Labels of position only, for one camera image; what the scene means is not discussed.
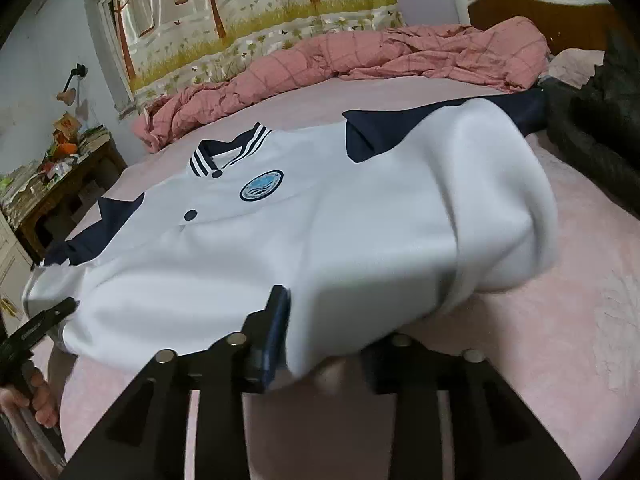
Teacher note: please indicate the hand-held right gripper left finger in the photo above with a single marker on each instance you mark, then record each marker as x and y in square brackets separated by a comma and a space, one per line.
[274, 340]

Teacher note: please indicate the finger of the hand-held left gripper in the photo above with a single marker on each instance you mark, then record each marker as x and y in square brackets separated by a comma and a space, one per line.
[62, 310]

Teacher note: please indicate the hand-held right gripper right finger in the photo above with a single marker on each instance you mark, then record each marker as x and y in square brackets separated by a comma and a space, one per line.
[387, 367]

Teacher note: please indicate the white and navy jacket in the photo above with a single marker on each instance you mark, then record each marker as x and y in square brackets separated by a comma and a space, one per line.
[325, 220]

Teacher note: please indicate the person's left hand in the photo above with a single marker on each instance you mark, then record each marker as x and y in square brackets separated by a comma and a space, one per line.
[45, 400]

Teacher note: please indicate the wooden desk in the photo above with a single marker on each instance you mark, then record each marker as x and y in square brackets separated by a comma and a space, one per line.
[60, 190]

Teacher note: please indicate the pile of desk clutter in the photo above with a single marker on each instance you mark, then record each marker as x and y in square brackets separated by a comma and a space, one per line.
[55, 152]

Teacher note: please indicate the pink desk lamp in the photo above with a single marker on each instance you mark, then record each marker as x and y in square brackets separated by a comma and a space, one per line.
[70, 82]

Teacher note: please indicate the pink checked quilt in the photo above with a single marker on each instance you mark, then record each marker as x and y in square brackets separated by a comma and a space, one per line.
[350, 60]

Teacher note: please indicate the dark fuzzy cloth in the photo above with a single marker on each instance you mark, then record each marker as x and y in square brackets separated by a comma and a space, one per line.
[595, 125]

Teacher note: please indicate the tree print curtain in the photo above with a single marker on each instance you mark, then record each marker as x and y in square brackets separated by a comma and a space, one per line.
[240, 10]

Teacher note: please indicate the light pillow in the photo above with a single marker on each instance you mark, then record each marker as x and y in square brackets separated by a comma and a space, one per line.
[575, 62]

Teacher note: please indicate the white and brown headboard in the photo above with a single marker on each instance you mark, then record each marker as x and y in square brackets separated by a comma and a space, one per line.
[540, 5]

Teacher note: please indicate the white window frame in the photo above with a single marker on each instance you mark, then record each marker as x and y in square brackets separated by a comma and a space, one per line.
[107, 35]

